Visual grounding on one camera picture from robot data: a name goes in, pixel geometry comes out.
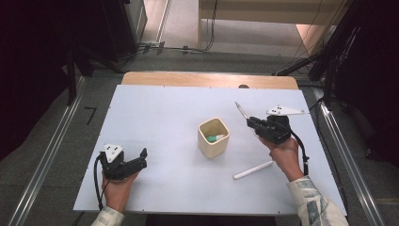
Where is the dark cabinet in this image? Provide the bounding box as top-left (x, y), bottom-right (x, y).
top-left (101, 0), bottom-right (149, 63)

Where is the beige square cup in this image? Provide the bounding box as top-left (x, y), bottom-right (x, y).
top-left (197, 117), bottom-right (231, 160)

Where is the black metal stand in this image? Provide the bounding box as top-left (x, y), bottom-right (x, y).
top-left (64, 46), bottom-right (125, 106)
top-left (272, 26), bottom-right (361, 109)

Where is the clear ballpoint pen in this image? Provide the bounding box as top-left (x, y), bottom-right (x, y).
top-left (234, 101), bottom-right (251, 121)

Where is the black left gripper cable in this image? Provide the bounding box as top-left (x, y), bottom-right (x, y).
top-left (92, 153), bottom-right (107, 211)

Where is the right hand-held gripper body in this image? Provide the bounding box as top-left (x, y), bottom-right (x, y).
top-left (263, 105), bottom-right (306, 146)

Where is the person's left hand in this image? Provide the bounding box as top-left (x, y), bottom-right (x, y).
top-left (101, 170), bottom-right (141, 214)

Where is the black floor cable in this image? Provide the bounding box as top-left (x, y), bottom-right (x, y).
top-left (200, 0), bottom-right (219, 53)

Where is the person's right hand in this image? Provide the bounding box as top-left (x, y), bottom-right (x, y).
top-left (259, 136), bottom-right (305, 183)

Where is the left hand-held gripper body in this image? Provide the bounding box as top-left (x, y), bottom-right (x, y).
top-left (99, 143), bottom-right (133, 181)

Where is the white marker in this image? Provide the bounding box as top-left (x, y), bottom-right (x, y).
top-left (232, 160), bottom-right (275, 181)

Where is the white board sheet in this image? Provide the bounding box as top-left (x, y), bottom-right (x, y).
top-left (72, 84), bottom-right (348, 217)

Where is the white green glue stick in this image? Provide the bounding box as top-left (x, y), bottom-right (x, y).
top-left (205, 134), bottom-right (227, 144)

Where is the metal floor rail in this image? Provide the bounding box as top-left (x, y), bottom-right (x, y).
top-left (311, 88), bottom-right (388, 226)
top-left (7, 76), bottom-right (88, 226)

